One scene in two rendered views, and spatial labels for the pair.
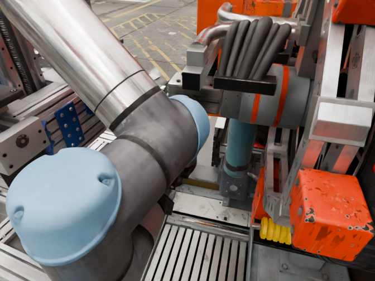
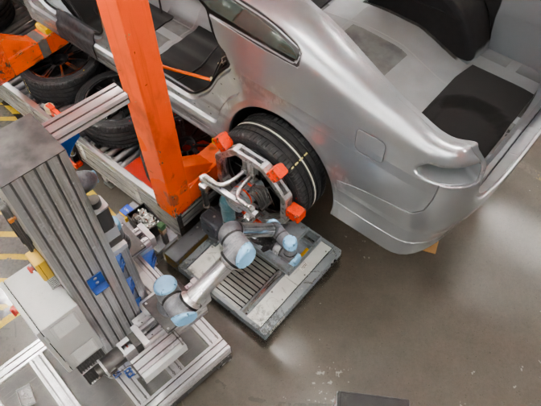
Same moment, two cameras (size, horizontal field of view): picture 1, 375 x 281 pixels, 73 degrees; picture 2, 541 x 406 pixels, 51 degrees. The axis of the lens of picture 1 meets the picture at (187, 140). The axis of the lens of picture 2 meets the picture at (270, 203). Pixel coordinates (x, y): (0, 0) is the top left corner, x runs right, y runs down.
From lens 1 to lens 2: 2.86 m
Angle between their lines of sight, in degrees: 45
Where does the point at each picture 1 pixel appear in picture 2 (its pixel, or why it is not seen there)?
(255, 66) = (266, 200)
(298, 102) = not seen: hidden behind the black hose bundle
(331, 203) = (297, 211)
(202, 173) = (186, 244)
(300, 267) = not seen: hidden behind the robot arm
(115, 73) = (270, 227)
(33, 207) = (294, 242)
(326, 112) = (285, 198)
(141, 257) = not seen: hidden behind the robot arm
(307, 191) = (292, 213)
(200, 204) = (207, 258)
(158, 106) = (276, 225)
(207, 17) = (168, 175)
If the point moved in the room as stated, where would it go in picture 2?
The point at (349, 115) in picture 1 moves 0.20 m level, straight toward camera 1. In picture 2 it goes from (288, 196) to (306, 221)
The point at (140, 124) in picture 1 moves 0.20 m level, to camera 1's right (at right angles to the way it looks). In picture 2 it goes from (278, 229) to (293, 201)
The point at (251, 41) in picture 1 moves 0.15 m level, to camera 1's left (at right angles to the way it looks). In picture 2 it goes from (262, 196) to (249, 217)
